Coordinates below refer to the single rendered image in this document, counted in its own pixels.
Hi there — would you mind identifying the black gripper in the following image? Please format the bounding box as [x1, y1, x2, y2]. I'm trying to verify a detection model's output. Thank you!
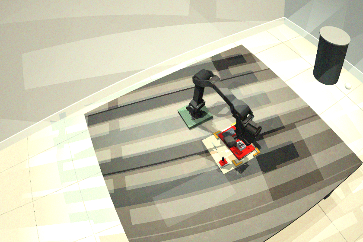
[223, 124, 246, 148]

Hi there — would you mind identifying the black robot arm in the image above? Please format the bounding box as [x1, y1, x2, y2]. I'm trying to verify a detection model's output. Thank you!
[186, 69, 262, 146]

